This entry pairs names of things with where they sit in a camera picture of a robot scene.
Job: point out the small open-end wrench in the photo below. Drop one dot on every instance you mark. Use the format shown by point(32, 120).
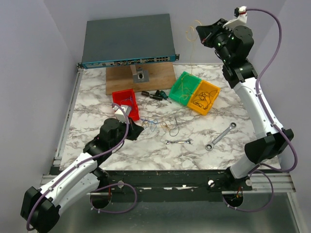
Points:
point(188, 141)

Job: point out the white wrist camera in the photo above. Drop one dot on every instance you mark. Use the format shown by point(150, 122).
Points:
point(240, 14)
point(122, 113)

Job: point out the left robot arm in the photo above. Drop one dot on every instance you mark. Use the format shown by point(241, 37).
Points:
point(42, 207)

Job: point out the red plastic bin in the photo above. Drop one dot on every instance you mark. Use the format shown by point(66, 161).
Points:
point(127, 97)

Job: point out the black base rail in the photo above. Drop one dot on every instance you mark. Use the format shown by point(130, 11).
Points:
point(129, 186)

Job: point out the black metal socket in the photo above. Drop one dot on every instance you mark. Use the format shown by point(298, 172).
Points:
point(145, 93)

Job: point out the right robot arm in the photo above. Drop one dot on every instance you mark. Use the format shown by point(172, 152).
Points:
point(271, 137)

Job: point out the wooden board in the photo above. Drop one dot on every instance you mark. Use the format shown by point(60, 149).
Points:
point(161, 76)

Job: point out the grey network switch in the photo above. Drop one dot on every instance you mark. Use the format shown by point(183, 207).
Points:
point(128, 41)

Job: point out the black cylindrical bit holder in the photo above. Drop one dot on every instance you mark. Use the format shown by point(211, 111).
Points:
point(155, 97)

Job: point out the green handled screwdriver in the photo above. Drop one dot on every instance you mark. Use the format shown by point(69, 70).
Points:
point(163, 95)

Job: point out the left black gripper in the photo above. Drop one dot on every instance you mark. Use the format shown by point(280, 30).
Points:
point(135, 131)

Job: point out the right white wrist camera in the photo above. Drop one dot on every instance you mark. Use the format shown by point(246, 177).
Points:
point(240, 14)

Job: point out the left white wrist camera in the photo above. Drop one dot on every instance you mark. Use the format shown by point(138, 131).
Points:
point(122, 113)

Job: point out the green plastic bin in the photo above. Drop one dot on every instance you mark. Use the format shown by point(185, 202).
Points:
point(183, 88)

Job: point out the yellow plastic bin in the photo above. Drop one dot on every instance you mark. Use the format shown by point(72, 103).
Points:
point(203, 97)

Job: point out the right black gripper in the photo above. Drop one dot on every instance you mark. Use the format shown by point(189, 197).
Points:
point(206, 33)

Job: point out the grey metal bracket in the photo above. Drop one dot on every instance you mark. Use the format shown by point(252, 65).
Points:
point(139, 74)

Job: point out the ratchet wrench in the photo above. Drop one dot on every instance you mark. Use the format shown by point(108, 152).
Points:
point(211, 145)

